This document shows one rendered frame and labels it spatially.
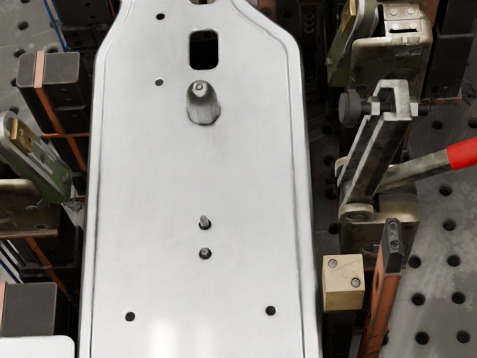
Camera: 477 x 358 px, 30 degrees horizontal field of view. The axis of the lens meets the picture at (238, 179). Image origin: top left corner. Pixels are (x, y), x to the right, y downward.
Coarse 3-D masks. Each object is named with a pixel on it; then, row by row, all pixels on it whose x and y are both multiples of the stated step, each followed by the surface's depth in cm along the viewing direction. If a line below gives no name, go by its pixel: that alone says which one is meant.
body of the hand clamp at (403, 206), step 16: (384, 192) 80; (400, 192) 80; (416, 192) 81; (384, 208) 80; (400, 208) 80; (416, 208) 80; (352, 224) 80; (368, 224) 79; (384, 224) 80; (416, 224) 80; (352, 240) 83; (368, 240) 83; (368, 256) 87; (368, 272) 92; (368, 288) 97
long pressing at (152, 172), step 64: (128, 0) 99; (128, 64) 94; (256, 64) 93; (128, 128) 91; (192, 128) 90; (256, 128) 90; (128, 192) 88; (192, 192) 87; (256, 192) 87; (128, 256) 85; (192, 256) 84; (256, 256) 84; (192, 320) 82; (256, 320) 81; (320, 320) 81
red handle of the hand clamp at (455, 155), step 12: (456, 144) 74; (468, 144) 73; (432, 156) 75; (444, 156) 74; (456, 156) 73; (468, 156) 73; (396, 168) 77; (408, 168) 76; (420, 168) 75; (432, 168) 75; (444, 168) 74; (456, 168) 74; (348, 180) 79; (384, 180) 77; (396, 180) 76; (408, 180) 76
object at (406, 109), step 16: (384, 80) 66; (400, 80) 66; (352, 96) 66; (384, 96) 67; (400, 96) 66; (352, 112) 65; (368, 112) 66; (384, 112) 65; (400, 112) 65; (416, 112) 66; (368, 128) 72; (384, 128) 66; (400, 128) 66; (352, 144) 75; (368, 144) 69; (384, 144) 68; (352, 160) 77; (368, 160) 70; (384, 160) 71; (352, 176) 79; (368, 176) 73; (352, 192) 76; (368, 192) 76
